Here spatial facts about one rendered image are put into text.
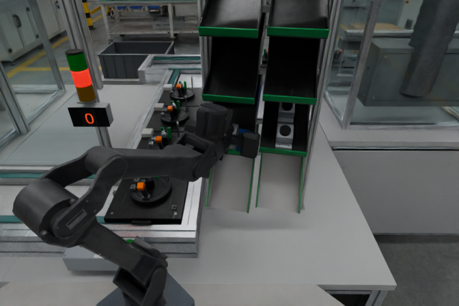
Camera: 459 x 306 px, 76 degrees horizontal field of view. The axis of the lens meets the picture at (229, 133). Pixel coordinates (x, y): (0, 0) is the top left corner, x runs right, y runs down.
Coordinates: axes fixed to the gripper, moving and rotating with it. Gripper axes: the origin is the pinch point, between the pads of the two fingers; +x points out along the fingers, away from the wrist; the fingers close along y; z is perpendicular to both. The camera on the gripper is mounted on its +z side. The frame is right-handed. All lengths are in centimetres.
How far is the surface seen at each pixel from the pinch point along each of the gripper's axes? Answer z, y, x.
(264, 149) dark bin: -4.6, -9.8, 5.7
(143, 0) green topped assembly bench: 51, 294, 444
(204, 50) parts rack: 18.9, 10.4, 6.2
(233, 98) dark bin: 9.6, -0.9, -1.7
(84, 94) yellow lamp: 0.4, 48.1, 5.2
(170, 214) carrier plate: -31.3, 15.2, 1.9
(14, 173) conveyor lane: -36, 82, 6
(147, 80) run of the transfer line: -16, 89, 113
